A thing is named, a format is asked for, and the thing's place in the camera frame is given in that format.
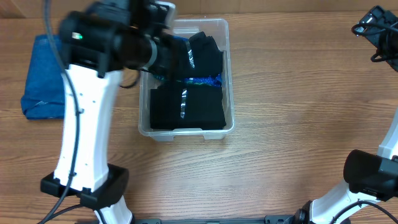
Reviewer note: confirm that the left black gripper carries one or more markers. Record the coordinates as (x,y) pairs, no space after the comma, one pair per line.
(181,58)

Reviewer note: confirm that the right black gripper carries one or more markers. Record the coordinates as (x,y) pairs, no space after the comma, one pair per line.
(374,20)

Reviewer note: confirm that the small black garment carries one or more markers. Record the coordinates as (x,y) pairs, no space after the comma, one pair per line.
(198,57)

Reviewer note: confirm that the large black garment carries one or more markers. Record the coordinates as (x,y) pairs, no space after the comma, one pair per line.
(174,106)

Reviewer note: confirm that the blue sequin fabric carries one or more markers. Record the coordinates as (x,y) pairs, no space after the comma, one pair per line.
(207,81)

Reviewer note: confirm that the blue denim jeans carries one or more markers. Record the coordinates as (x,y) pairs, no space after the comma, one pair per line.
(44,96)

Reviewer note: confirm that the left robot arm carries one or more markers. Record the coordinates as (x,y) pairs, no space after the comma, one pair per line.
(96,46)

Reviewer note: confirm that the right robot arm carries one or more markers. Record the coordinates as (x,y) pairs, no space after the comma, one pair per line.
(367,178)

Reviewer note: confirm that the clear plastic storage bin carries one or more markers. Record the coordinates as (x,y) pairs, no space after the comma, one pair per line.
(219,30)

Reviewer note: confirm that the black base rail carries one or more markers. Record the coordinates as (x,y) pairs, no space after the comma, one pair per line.
(268,219)

